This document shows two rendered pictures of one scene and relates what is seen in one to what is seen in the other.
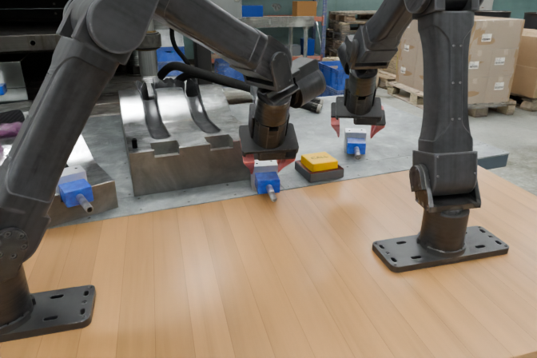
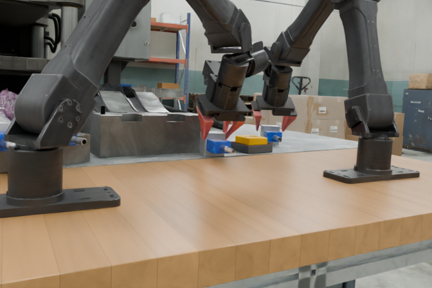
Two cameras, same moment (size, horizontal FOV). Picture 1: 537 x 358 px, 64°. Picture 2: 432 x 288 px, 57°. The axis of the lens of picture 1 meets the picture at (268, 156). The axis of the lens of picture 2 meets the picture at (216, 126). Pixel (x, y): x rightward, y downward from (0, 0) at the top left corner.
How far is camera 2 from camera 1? 0.32 m
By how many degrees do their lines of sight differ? 20
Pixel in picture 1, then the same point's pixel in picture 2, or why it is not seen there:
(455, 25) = (367, 8)
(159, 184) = (122, 148)
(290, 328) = (294, 203)
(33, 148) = (93, 38)
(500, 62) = (334, 130)
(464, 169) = (386, 107)
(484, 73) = not seen: hidden behind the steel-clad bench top
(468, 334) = (423, 202)
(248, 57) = (227, 20)
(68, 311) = (98, 195)
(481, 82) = not seen: hidden behind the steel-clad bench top
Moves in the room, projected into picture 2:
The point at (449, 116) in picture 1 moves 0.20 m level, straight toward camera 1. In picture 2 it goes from (371, 68) to (398, 60)
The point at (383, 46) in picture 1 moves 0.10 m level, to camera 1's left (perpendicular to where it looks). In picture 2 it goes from (301, 44) to (263, 42)
